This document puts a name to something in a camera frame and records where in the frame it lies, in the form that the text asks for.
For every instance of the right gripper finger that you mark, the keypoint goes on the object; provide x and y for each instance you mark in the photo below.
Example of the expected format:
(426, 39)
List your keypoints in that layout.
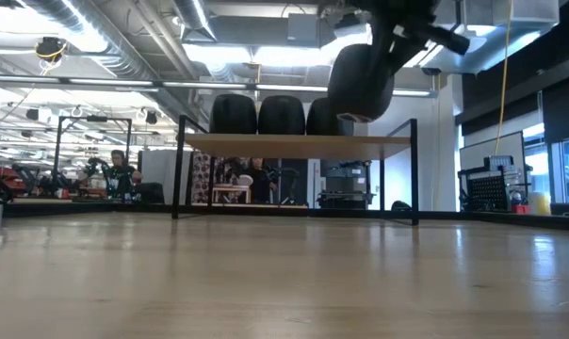
(385, 40)
(407, 52)

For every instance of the black mug orange inside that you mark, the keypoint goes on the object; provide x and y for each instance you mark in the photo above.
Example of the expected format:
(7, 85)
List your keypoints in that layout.
(318, 117)

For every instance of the black mug dark red inside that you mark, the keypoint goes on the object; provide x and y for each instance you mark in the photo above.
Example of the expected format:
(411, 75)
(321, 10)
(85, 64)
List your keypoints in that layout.
(282, 117)

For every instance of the black mug yellow inside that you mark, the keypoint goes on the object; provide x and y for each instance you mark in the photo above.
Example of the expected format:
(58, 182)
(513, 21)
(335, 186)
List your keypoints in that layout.
(233, 115)

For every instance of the white partition board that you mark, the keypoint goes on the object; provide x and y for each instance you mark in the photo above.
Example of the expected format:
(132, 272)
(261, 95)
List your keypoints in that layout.
(492, 146)

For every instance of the wooden shelf riser black legs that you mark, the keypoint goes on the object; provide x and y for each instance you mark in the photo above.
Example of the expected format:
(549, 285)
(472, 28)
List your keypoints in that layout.
(294, 146)

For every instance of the black pegboard cart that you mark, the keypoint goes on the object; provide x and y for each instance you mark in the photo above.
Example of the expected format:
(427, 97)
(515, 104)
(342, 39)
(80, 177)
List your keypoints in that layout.
(489, 190)

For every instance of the person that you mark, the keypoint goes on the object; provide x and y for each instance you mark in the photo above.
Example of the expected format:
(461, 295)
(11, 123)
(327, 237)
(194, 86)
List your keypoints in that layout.
(122, 172)
(261, 181)

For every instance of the small red item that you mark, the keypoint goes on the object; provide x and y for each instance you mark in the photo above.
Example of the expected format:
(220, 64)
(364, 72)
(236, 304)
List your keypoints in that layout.
(520, 209)

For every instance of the yellow container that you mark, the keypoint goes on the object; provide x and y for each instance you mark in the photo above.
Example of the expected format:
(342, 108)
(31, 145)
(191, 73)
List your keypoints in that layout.
(540, 203)

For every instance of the white background table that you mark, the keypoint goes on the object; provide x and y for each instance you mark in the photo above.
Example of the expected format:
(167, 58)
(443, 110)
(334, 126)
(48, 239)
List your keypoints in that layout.
(230, 188)

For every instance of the patterned panel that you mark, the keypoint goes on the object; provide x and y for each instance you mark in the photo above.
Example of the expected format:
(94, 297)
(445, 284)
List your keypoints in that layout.
(201, 176)

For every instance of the long ceiling light strip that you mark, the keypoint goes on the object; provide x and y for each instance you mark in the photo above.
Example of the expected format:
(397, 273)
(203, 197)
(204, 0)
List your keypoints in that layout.
(124, 82)

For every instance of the red equipment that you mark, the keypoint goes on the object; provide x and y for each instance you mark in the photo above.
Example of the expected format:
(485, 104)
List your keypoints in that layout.
(4, 176)

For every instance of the black aluminium table frame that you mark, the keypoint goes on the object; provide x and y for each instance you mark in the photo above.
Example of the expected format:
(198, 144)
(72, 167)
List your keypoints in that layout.
(454, 215)

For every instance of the small silver ceiling duct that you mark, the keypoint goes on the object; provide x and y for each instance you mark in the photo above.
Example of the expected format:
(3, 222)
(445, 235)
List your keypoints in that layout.
(195, 16)

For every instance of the large silver ceiling duct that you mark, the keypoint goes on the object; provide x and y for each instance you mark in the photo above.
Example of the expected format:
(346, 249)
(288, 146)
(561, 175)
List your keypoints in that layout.
(124, 52)

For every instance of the black background rig frame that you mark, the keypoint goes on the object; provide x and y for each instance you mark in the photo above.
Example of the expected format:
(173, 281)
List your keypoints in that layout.
(58, 150)

